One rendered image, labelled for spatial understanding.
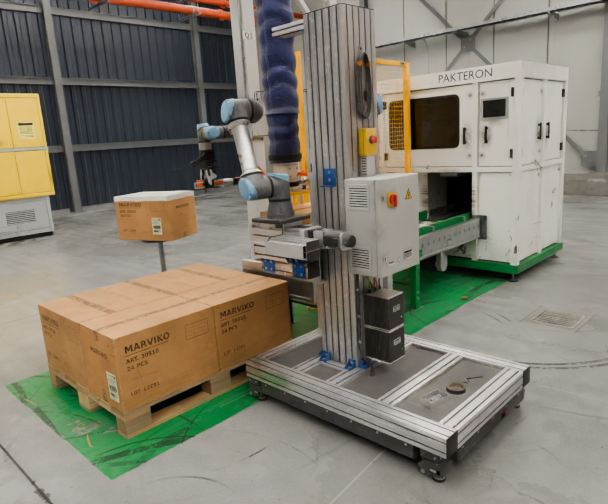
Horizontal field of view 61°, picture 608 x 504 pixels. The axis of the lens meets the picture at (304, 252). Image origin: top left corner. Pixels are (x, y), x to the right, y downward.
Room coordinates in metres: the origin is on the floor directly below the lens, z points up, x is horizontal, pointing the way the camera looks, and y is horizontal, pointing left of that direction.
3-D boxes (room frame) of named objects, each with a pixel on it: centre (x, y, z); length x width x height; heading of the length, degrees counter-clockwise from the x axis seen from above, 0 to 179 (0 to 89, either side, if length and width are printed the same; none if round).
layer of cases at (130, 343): (3.16, 0.89, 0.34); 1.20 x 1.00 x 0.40; 135
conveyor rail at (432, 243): (4.04, -0.86, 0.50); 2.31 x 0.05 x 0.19; 135
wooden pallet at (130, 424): (3.16, 0.89, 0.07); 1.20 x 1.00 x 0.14; 135
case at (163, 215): (4.83, 1.35, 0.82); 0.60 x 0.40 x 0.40; 66
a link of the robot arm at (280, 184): (2.73, 0.12, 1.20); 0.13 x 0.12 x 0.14; 122
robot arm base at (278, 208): (2.73, 0.11, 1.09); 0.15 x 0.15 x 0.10
